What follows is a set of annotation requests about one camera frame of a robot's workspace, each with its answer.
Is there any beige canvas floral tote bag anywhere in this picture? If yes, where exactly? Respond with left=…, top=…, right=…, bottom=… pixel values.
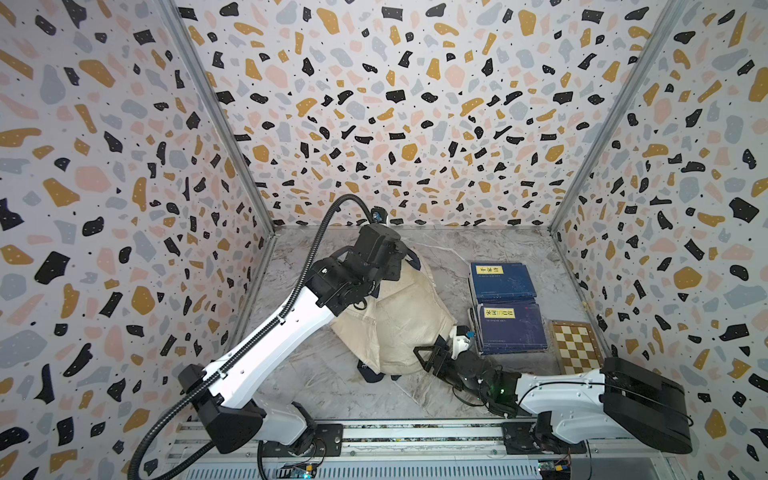
left=330, top=259, right=457, bottom=383

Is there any dark blue thin book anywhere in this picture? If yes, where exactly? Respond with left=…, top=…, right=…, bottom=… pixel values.
left=469, top=301, right=548, bottom=355
left=468, top=262, right=536, bottom=304

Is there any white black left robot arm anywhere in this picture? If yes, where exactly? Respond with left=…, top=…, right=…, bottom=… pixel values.
left=179, top=224, right=421, bottom=454

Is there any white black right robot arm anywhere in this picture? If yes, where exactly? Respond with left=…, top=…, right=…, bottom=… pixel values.
left=413, top=338, right=693, bottom=455

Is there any wooden chessboard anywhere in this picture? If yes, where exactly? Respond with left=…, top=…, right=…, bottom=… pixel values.
left=550, top=321, right=604, bottom=375

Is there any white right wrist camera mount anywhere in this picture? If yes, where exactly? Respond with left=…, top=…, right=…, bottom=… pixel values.
left=449, top=325, right=475, bottom=359

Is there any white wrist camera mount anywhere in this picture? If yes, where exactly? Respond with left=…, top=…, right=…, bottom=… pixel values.
left=449, top=325, right=475, bottom=359
left=369, top=206, right=388, bottom=224

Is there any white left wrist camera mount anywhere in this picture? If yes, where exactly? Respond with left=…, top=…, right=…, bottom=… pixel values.
left=369, top=206, right=388, bottom=224

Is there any black corrugated cable left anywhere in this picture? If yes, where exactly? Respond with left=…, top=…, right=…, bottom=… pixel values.
left=125, top=193, right=376, bottom=480

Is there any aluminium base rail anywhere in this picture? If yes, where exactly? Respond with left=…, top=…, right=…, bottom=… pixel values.
left=182, top=418, right=685, bottom=479

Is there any aluminium corner frame post left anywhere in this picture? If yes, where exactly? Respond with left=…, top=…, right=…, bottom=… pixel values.
left=157, top=0, right=275, bottom=239

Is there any aluminium corner frame post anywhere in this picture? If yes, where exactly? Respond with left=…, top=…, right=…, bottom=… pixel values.
left=157, top=0, right=275, bottom=239
left=548, top=0, right=685, bottom=239

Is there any aluminium corner frame post right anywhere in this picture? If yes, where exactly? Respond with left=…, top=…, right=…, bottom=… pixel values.
left=548, top=0, right=685, bottom=239

